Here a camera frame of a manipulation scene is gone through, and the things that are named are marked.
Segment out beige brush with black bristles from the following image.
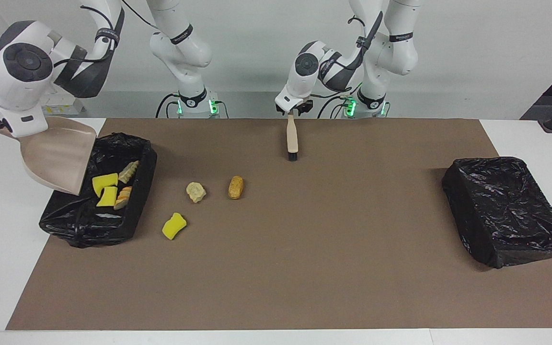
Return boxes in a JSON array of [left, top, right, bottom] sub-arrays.
[[286, 109, 299, 161]]

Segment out beige plastic dustpan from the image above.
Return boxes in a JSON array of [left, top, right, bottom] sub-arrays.
[[0, 109, 97, 196]]

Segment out brown peanut shaped bread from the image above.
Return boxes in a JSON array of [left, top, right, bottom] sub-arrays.
[[228, 175, 244, 200]]

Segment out notched yellow sponge piece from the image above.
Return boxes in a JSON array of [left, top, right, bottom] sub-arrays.
[[92, 173, 119, 198]]

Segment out green and yellow sponge piece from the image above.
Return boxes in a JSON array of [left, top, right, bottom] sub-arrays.
[[96, 186, 118, 207]]

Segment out cream foam chunk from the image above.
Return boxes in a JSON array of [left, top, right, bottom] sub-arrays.
[[186, 182, 207, 203], [118, 161, 140, 184]]

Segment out orange striped bread piece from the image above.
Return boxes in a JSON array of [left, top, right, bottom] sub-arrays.
[[114, 186, 133, 210]]

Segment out wavy yellow sponge piece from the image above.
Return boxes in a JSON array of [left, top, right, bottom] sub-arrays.
[[162, 212, 187, 241]]

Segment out black bag lined bin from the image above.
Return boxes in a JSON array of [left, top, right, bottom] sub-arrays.
[[441, 157, 552, 269], [39, 133, 158, 248]]

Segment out brown table mat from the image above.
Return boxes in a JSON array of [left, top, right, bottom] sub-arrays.
[[5, 118, 552, 331]]

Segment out black left base cable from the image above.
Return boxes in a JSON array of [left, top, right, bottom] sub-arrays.
[[318, 93, 353, 119]]

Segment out black base cable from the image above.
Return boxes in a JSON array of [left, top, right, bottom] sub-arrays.
[[318, 93, 353, 119], [155, 92, 181, 118]]

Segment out white wall socket box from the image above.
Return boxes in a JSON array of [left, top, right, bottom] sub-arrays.
[[41, 92, 85, 115]]

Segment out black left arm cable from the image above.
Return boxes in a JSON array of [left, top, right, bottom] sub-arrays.
[[305, 14, 384, 99]]

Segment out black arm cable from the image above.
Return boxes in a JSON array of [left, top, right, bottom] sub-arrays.
[[53, 0, 161, 65], [305, 14, 384, 99]]

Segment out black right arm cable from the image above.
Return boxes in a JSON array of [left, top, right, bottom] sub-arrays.
[[53, 0, 161, 65]]

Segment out black right base cable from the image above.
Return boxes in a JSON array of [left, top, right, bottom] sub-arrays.
[[155, 92, 181, 118]]

